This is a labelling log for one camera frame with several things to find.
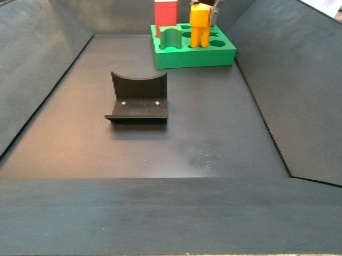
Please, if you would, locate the green foam peg board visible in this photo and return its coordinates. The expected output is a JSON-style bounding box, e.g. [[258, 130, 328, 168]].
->
[[151, 23, 237, 69]]

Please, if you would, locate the red rectangular block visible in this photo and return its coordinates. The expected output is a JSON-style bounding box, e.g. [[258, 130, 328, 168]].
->
[[154, 0, 178, 36]]

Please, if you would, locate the yellow three prong object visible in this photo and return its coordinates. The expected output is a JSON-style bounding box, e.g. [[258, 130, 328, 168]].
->
[[190, 3, 211, 48]]

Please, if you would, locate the black curved fixture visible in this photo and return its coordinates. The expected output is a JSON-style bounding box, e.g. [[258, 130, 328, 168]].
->
[[104, 72, 169, 122]]

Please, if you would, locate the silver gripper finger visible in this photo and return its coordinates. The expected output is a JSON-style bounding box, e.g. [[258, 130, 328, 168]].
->
[[210, 0, 221, 26]]

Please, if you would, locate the green arch peg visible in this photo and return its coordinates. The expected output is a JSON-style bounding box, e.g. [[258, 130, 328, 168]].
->
[[161, 27, 182, 50]]

